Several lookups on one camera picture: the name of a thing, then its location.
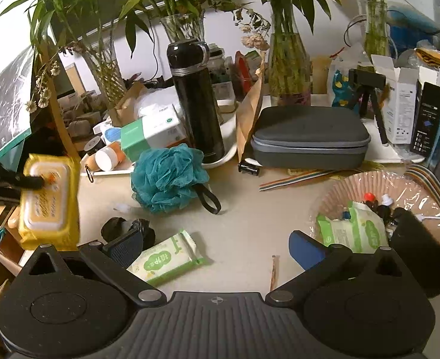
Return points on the wooden chair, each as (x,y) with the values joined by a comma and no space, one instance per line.
(60,119)

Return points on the blue plastic object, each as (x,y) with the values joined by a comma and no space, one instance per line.
(414,18)

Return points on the white carton box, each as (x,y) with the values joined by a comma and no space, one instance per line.
(397,104)

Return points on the brown paper bag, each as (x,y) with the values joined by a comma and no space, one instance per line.
(249,119)

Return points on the yellow wet wipes pack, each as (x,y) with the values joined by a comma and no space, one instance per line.
(49,209)

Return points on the black carton box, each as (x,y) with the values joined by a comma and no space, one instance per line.
(427,119)

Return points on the green white tissue pack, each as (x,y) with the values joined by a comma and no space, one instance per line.
(167,258)

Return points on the red snack packet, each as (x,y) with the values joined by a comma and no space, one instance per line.
(242,65)

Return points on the green wet wipes pack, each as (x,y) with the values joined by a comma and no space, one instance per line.
(354,232)

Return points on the black cap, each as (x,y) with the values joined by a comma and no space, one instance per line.
(113,228)

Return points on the blue yellow printed packet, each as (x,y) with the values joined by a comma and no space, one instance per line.
(343,89)

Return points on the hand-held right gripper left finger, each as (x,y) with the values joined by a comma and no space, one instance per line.
(126,246)

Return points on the black thermos bottle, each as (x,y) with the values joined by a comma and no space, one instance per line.
(197,112)

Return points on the grey zip case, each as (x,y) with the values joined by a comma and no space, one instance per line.
(309,138)

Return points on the green white tissue box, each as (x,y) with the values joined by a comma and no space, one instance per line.
(152,138)

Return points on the small white cap bottle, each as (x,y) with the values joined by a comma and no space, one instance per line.
(386,200)

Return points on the small black canister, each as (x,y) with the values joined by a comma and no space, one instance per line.
(249,168)

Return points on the white tray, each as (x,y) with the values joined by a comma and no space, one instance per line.
(223,134)

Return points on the wooden stick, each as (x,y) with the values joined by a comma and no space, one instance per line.
(274,273)

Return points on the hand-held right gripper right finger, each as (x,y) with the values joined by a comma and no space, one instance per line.
(305,248)

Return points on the small red cap bottle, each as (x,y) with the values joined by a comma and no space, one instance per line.
(369,199)

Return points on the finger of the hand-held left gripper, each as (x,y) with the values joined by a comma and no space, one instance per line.
(32,182)
(1,200)

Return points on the white orange jar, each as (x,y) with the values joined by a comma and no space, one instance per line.
(107,158)

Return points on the teal bath pouf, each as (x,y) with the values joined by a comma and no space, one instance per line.
(167,179)

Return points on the white blue bottle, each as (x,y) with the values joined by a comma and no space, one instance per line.
(107,132)

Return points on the black tripod camera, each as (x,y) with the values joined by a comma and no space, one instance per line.
(367,82)

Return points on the dried flower sprig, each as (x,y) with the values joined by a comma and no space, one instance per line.
(42,89)
(255,40)

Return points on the dark round jar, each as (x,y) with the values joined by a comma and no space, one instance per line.
(93,145)

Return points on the white plastic package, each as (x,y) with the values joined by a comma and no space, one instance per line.
(158,104)

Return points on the lucky bamboo in glass vase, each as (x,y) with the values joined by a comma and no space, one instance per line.
(182,26)
(105,78)
(376,30)
(289,67)

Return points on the tan pouch with carabiner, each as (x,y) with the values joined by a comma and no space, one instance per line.
(88,166)

